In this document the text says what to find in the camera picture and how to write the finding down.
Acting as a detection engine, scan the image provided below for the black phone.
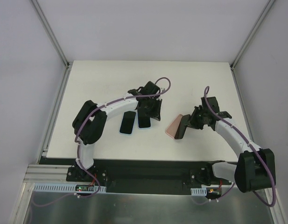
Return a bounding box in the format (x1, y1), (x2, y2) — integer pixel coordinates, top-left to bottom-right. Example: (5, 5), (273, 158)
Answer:
(119, 111), (136, 135)
(174, 119), (187, 140)

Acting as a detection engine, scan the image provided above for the pink phone case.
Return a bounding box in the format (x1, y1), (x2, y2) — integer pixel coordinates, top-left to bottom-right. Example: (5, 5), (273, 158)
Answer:
(165, 114), (183, 139)

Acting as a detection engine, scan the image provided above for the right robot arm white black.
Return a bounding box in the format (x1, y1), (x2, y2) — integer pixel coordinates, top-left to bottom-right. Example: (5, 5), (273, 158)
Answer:
(175, 97), (276, 193)

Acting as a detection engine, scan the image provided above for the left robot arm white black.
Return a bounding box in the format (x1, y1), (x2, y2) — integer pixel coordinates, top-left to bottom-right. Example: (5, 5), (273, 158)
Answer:
(72, 81), (165, 182)

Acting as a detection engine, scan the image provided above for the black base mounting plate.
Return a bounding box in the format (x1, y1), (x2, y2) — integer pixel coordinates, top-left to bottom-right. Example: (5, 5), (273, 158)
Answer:
(40, 158), (231, 195)

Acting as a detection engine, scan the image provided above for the right aluminium frame post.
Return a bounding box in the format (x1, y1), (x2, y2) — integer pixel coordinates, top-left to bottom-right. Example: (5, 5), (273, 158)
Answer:
(230, 0), (276, 70)

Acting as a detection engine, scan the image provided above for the aluminium frame post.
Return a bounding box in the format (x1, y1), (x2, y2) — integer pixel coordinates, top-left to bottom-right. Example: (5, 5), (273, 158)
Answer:
(230, 0), (276, 70)
(29, 0), (71, 68)

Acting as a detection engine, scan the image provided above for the right white cable duct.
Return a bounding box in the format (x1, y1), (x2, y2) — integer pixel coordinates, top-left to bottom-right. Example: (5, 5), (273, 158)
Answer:
(190, 186), (221, 196)

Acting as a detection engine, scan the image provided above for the white cable duct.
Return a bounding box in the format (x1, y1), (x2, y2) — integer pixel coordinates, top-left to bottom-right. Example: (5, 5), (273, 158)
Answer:
(190, 186), (221, 196)
(34, 183), (106, 194)

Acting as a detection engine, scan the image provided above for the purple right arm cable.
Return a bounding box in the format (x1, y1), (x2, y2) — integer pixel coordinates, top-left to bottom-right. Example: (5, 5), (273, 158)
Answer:
(191, 86), (277, 208)

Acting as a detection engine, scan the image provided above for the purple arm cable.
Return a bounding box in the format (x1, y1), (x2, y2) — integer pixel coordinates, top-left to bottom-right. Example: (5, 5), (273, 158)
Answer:
(191, 86), (277, 208)
(31, 77), (172, 207)

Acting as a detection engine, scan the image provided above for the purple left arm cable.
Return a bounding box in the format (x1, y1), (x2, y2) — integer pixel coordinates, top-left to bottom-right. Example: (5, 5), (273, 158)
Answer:
(31, 77), (172, 207)

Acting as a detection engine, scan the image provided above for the aluminium front rail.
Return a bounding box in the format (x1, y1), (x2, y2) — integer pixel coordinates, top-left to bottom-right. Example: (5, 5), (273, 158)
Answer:
(23, 163), (275, 187)

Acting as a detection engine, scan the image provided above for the left white cable duct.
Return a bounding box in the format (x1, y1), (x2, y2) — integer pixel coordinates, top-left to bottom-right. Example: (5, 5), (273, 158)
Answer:
(34, 183), (106, 194)

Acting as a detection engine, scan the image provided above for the left aluminium frame post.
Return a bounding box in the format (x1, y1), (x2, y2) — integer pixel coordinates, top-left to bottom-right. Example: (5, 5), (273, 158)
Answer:
(29, 0), (71, 68)

